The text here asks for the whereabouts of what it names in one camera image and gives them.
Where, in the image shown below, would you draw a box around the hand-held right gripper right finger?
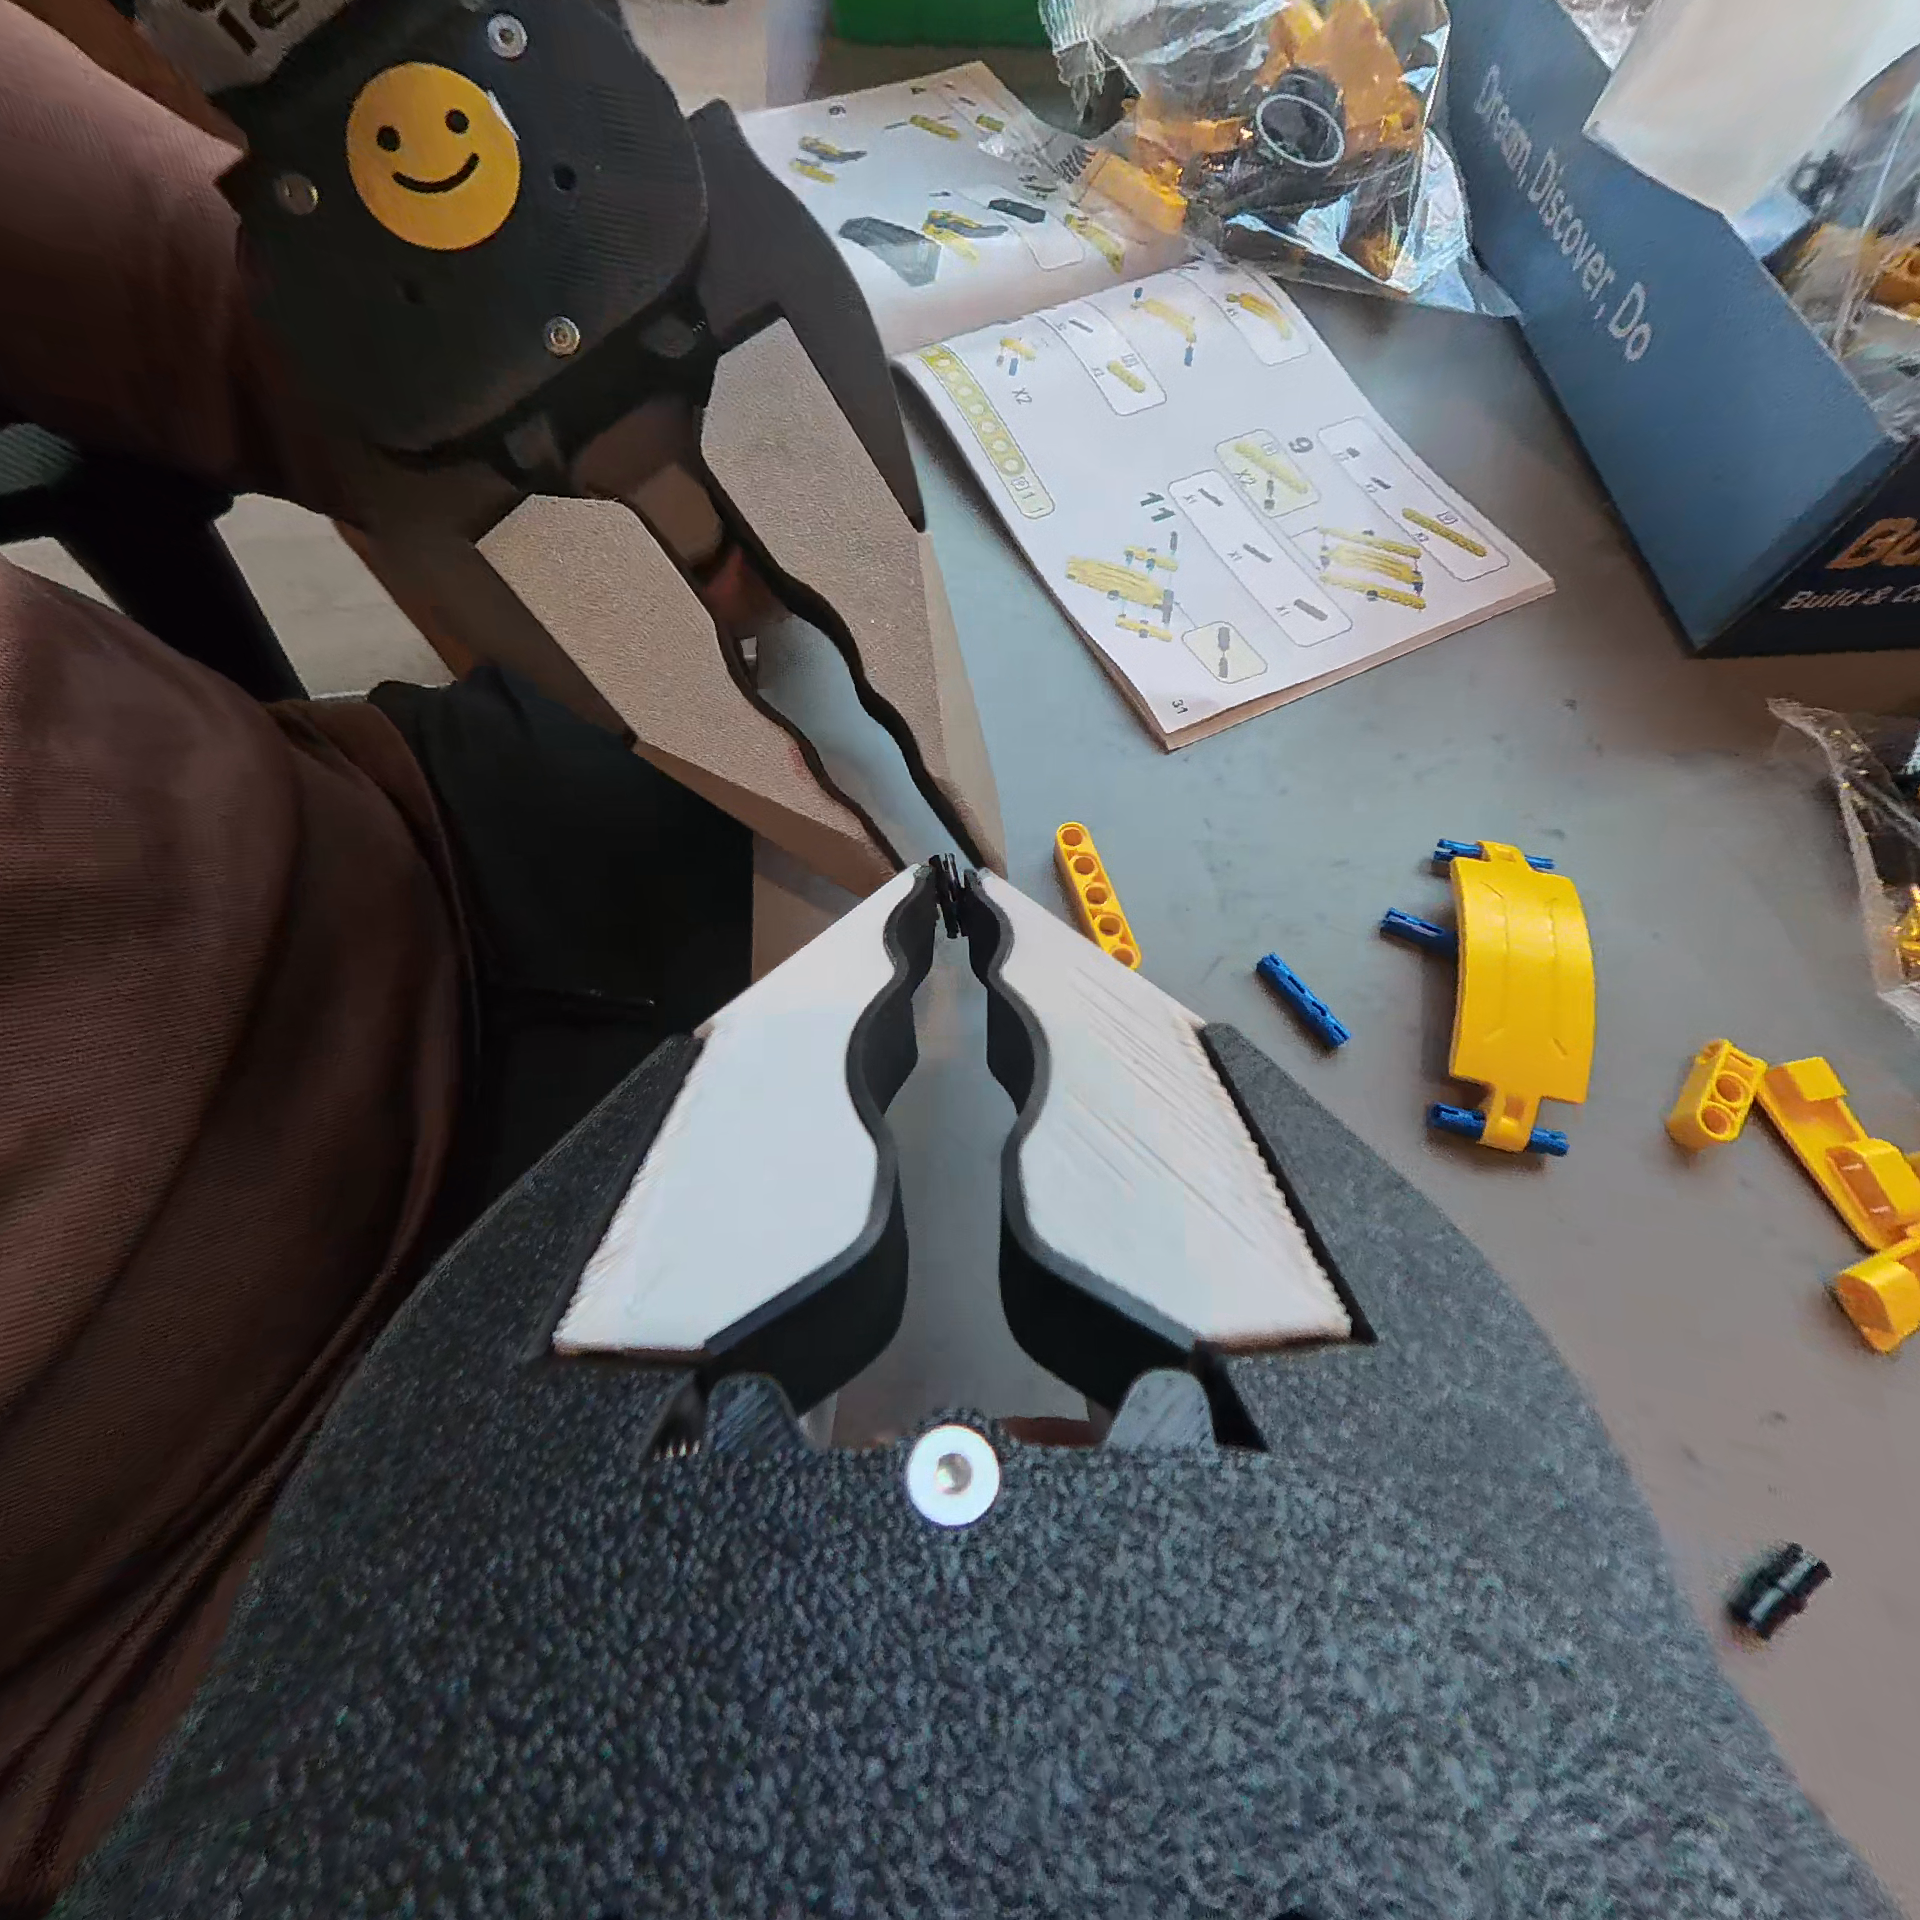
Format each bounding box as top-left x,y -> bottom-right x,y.
961,870 -> 1355,1420

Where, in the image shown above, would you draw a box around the yellow short holed beam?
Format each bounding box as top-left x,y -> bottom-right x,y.
1665,1040 -> 1769,1153

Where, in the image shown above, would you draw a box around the black chair armrest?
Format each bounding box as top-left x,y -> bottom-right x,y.
0,422 -> 308,704

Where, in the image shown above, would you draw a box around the yellow curved liftarm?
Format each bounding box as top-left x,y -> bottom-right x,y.
1755,1055 -> 1920,1255

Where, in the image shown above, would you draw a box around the person's brown shirt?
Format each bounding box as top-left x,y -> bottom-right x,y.
0,568 -> 497,1920

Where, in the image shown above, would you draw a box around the yellow panel brick blue pin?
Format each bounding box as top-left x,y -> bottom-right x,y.
1425,836 -> 1595,1160

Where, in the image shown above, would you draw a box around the open instruction booklet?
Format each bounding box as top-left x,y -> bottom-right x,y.
735,60 -> 1556,752

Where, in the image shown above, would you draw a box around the clear bag of small pins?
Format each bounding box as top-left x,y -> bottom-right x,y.
1766,697 -> 1920,1038

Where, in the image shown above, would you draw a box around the yellow five-hole beam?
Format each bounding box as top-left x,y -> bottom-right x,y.
1054,821 -> 1142,972

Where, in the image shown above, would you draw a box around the person's black pants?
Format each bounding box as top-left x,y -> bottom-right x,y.
374,666 -> 758,1201

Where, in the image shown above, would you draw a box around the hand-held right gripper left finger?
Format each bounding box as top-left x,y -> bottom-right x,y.
551,866 -> 941,1413

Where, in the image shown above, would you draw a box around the yellow pin connector block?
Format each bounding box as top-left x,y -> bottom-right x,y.
1830,1229 -> 1920,1354

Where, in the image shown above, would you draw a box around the clear bag of yellow beams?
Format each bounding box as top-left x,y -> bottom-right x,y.
1043,0 -> 1518,317

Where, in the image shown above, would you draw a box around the large white label parts bag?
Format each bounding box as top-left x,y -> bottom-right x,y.
1581,0 -> 1920,367

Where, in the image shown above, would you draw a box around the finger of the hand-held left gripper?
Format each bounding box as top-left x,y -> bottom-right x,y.
699,317 -> 1010,876
478,496 -> 902,897

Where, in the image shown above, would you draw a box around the blue cardboard kit box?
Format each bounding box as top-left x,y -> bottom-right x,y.
1447,0 -> 1920,658

